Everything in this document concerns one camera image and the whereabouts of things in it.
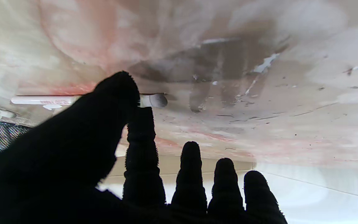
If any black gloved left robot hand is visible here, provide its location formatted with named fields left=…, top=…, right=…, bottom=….
left=0, top=71, right=288, bottom=224

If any white straw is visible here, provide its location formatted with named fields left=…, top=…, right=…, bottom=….
left=10, top=93, right=168, bottom=109

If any black mesh brush holder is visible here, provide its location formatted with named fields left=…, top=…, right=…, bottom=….
left=0, top=121, right=33, bottom=164

